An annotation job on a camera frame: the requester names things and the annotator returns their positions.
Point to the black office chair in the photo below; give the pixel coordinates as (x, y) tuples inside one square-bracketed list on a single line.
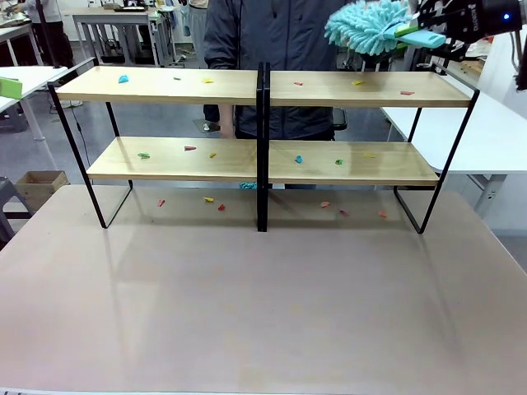
[(339, 119)]

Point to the brown flat object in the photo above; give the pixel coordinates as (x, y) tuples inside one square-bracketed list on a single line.
[(472, 67)]

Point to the person's right hand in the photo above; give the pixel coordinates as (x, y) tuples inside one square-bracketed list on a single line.
[(227, 121)]

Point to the cardboard box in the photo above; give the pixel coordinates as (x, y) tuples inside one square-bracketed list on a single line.
[(41, 187)]

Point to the blue paper scrap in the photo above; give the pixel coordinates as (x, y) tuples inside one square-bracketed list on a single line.
[(123, 78), (299, 159)]

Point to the person in dark jacket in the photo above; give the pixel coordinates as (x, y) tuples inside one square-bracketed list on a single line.
[(280, 33)]

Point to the grey workbench table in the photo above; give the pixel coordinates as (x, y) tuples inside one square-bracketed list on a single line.
[(115, 16)]

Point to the wooden shelf black metal frame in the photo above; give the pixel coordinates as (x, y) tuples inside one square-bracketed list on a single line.
[(350, 91), (164, 86)]

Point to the teal microfiber duster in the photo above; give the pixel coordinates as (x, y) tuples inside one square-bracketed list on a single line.
[(362, 29), (248, 185)]

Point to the background person in black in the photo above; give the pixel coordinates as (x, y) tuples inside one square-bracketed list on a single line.
[(57, 29)]

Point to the black pole stand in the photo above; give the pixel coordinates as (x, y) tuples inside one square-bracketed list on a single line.
[(46, 37)]

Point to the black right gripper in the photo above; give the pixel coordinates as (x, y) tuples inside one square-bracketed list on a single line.
[(481, 18)]

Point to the white table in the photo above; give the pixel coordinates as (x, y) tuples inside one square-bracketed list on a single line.
[(486, 136), (37, 78)]

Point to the grey metal stool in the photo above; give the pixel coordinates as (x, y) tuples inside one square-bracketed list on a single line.
[(8, 205)]

